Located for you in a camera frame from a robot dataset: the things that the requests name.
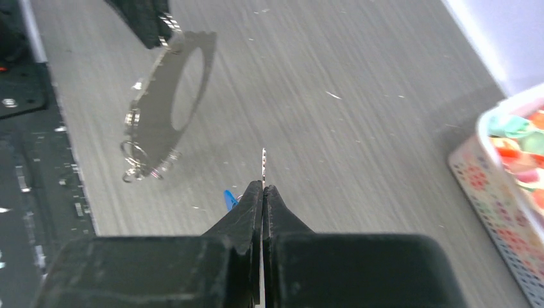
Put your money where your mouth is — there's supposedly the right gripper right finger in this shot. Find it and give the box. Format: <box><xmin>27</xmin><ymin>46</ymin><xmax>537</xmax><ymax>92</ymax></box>
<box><xmin>262</xmin><ymin>185</ymin><xmax>467</xmax><ymax>307</ymax></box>

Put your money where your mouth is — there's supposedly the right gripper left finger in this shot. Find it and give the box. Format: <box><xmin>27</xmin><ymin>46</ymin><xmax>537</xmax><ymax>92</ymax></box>
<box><xmin>34</xmin><ymin>181</ymin><xmax>263</xmax><ymax>308</ymax></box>

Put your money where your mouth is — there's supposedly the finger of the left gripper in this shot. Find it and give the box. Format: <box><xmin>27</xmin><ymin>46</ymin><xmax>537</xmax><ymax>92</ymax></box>
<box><xmin>106</xmin><ymin>0</ymin><xmax>172</xmax><ymax>49</ymax></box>

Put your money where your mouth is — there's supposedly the blue key tag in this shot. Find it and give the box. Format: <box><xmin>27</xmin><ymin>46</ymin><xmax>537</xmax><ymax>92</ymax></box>
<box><xmin>223</xmin><ymin>148</ymin><xmax>268</xmax><ymax>212</ymax></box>

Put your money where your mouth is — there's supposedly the large metal keyring disc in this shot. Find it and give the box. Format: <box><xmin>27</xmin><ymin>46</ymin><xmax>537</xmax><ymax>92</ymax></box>
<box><xmin>120</xmin><ymin>31</ymin><xmax>217</xmax><ymax>183</ymax></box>

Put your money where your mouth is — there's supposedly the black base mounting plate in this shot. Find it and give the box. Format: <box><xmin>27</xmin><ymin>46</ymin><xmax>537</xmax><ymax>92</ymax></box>
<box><xmin>1</xmin><ymin>1</ymin><xmax>96</xmax><ymax>307</ymax></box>

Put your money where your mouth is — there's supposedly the white plastic basket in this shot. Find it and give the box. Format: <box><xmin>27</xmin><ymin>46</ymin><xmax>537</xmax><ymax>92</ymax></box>
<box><xmin>448</xmin><ymin>84</ymin><xmax>543</xmax><ymax>307</ymax></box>

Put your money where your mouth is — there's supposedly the floral patterned cloth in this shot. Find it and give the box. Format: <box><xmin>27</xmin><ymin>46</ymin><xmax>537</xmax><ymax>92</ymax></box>
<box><xmin>488</xmin><ymin>108</ymin><xmax>543</xmax><ymax>214</ymax></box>

